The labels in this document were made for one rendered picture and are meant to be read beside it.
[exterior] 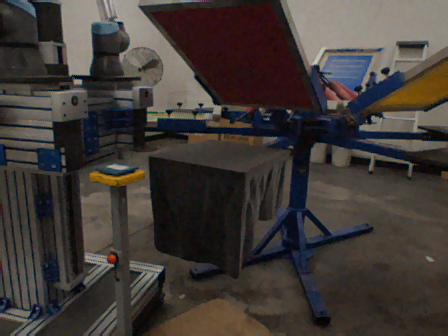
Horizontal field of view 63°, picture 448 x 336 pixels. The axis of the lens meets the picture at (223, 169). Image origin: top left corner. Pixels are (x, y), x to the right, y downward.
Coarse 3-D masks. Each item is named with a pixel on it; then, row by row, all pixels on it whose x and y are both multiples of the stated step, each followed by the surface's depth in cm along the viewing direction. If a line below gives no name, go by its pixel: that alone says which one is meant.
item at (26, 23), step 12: (0, 0) 110; (12, 0) 111; (24, 0) 113; (0, 12) 109; (12, 12) 111; (24, 12) 113; (0, 24) 109; (12, 24) 111; (24, 24) 114; (36, 24) 118; (0, 36) 112; (12, 36) 113; (24, 36) 114; (36, 36) 118
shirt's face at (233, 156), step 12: (192, 144) 175; (204, 144) 177; (216, 144) 178; (228, 144) 179; (240, 144) 179; (156, 156) 149; (168, 156) 149; (180, 156) 150; (192, 156) 151; (204, 156) 151; (216, 156) 152; (228, 156) 153; (240, 156) 154; (252, 156) 154; (264, 156) 155; (228, 168) 134; (240, 168) 134
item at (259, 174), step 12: (276, 156) 156; (252, 168) 135; (264, 168) 145; (276, 168) 157; (252, 180) 138; (264, 180) 148; (276, 180) 162; (252, 192) 142; (264, 192) 154; (276, 192) 166; (252, 204) 144; (264, 204) 155; (276, 204) 168; (252, 216) 144; (264, 216) 158; (252, 228) 146; (252, 240) 148; (240, 264) 141
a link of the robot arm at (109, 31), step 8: (96, 24) 157; (104, 24) 157; (112, 24) 159; (96, 32) 157; (104, 32) 157; (112, 32) 159; (120, 32) 168; (96, 40) 158; (104, 40) 158; (112, 40) 160; (120, 40) 166; (96, 48) 159; (104, 48) 159; (112, 48) 161
